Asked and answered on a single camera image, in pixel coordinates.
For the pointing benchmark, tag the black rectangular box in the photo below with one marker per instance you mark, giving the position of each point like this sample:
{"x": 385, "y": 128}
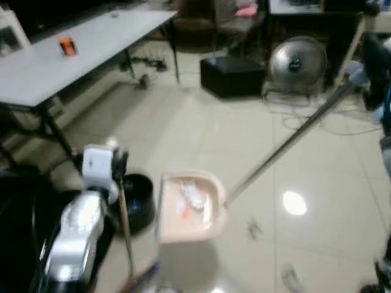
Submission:
{"x": 232, "y": 76}

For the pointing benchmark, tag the round metal floor fan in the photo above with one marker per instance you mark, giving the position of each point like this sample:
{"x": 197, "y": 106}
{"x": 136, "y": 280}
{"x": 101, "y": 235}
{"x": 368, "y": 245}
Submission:
{"x": 297, "y": 64}

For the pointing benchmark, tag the brown chair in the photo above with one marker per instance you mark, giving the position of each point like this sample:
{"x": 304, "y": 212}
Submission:
{"x": 192, "y": 23}

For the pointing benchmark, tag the black robot foot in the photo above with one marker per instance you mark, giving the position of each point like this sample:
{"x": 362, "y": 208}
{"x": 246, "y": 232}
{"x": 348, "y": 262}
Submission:
{"x": 376, "y": 288}

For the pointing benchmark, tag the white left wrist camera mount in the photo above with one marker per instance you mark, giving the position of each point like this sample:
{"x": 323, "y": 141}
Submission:
{"x": 96, "y": 166}

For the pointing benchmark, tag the small orange black device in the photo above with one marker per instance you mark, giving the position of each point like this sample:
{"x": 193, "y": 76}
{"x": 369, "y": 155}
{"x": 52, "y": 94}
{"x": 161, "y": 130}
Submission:
{"x": 68, "y": 47}

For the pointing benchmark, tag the black desk with white top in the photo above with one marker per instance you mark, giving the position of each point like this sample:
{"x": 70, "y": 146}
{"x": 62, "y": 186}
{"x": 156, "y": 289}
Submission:
{"x": 305, "y": 30}

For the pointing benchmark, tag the white crumpled paper scrap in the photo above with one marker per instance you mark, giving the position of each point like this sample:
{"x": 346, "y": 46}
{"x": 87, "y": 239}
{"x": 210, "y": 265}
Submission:
{"x": 192, "y": 195}

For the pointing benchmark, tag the white folding table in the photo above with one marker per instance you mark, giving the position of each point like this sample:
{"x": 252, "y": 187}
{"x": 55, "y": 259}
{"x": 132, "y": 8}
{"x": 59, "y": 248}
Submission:
{"x": 73, "y": 67}

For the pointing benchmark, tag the dark chair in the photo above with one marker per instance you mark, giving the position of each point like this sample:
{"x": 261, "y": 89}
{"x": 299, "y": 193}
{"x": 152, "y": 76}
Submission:
{"x": 238, "y": 27}

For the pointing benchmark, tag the pink cloth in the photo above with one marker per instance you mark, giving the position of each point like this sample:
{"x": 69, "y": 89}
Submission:
{"x": 246, "y": 11}

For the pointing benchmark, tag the black round waste bin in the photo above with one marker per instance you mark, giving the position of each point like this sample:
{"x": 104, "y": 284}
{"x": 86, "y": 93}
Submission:
{"x": 142, "y": 207}

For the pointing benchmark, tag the white framed board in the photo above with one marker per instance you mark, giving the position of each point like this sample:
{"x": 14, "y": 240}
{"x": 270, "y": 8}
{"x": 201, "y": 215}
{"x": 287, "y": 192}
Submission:
{"x": 11, "y": 33}

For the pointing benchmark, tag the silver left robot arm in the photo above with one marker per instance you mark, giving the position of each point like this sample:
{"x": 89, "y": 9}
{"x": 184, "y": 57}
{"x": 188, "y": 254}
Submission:
{"x": 73, "y": 232}

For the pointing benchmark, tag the brown stick broom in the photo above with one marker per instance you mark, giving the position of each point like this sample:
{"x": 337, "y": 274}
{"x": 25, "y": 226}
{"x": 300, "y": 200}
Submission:
{"x": 126, "y": 226}

